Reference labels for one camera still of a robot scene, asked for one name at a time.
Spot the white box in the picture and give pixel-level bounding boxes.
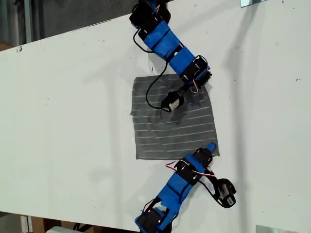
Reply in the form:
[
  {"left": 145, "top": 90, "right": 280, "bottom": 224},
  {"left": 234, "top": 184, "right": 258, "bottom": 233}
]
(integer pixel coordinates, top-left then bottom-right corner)
[{"left": 46, "top": 225, "right": 73, "bottom": 233}]

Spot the black camera stalk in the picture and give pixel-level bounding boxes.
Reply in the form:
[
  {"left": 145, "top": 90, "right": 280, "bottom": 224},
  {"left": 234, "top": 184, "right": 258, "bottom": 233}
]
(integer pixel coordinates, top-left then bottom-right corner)
[
  {"left": 204, "top": 173, "right": 221, "bottom": 195},
  {"left": 178, "top": 82, "right": 192, "bottom": 98}
]

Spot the silver black camera box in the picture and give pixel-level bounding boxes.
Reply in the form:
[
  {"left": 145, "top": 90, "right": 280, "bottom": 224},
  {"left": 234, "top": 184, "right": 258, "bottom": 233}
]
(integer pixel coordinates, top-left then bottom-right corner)
[
  {"left": 161, "top": 91, "right": 185, "bottom": 113},
  {"left": 215, "top": 178, "right": 238, "bottom": 209}
]

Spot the grey striped square towel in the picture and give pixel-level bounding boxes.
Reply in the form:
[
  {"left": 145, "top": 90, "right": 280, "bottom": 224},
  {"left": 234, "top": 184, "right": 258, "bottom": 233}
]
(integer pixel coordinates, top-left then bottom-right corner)
[{"left": 130, "top": 74, "right": 221, "bottom": 161}]

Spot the black camera cable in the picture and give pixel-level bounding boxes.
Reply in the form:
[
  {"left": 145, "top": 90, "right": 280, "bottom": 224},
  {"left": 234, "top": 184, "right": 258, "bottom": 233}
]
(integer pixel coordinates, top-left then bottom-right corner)
[
  {"left": 133, "top": 28, "right": 168, "bottom": 110},
  {"left": 199, "top": 181, "right": 225, "bottom": 209}
]

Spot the grey metal beam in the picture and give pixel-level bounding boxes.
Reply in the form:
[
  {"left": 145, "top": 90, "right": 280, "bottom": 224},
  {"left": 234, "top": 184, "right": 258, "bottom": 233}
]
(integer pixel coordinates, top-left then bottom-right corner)
[{"left": 23, "top": 0, "right": 34, "bottom": 46}]

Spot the white table leg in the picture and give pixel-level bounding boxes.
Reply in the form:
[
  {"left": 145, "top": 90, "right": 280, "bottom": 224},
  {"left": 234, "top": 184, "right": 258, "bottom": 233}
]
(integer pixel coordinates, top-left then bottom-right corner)
[{"left": 20, "top": 215, "right": 34, "bottom": 233}]

